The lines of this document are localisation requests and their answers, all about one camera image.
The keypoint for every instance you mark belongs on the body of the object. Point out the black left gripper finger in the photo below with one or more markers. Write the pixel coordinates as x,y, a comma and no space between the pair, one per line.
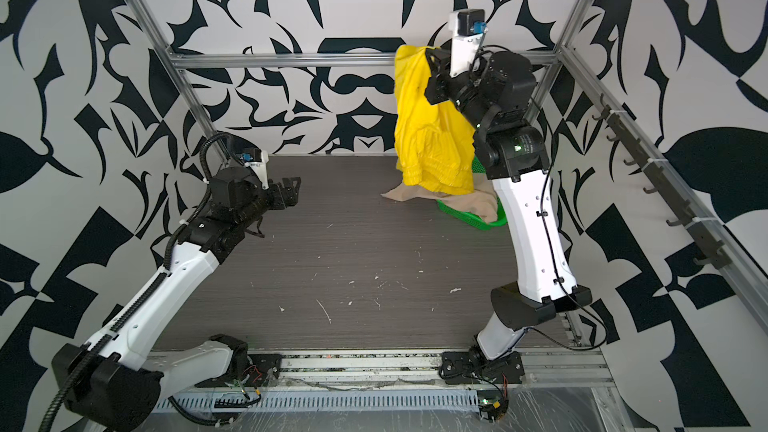
252,227
292,184

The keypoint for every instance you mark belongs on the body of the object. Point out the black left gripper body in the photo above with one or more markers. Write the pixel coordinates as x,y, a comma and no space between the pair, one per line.
273,198

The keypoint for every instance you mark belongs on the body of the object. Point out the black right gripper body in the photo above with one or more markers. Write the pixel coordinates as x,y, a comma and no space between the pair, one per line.
449,86

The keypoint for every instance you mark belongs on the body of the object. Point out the yellow shorts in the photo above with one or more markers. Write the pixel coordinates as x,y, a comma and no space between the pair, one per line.
433,143

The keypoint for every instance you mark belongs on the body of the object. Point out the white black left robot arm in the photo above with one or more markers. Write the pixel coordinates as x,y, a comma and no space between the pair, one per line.
111,379

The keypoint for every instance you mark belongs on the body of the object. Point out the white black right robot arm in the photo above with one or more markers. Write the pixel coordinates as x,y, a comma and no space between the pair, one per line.
493,94

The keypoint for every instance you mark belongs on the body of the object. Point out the beige shorts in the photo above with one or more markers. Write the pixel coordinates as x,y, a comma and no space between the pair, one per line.
403,193

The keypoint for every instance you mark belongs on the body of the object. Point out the green plastic basket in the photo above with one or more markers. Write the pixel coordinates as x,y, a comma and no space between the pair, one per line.
474,216

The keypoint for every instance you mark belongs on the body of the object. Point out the small green-lit electronics board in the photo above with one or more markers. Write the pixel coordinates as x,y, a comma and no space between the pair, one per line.
492,407

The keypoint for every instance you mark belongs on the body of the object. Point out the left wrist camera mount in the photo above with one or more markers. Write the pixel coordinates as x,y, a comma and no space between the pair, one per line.
257,160

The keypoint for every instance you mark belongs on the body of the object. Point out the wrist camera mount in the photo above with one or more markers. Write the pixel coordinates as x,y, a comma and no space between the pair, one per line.
257,160
468,28

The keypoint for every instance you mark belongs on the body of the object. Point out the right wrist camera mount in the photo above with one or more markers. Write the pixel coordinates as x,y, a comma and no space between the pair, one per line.
468,28

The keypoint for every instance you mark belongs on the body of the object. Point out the aluminium cage frame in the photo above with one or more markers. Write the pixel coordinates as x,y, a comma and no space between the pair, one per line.
743,275

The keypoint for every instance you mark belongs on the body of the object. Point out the white slotted cable duct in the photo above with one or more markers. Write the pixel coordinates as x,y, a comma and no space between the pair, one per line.
460,400

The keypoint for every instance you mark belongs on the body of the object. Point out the black wall hook rack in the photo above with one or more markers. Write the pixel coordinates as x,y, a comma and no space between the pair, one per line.
663,181

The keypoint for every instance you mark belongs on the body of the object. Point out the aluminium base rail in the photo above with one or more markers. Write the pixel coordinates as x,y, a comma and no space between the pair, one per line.
369,369

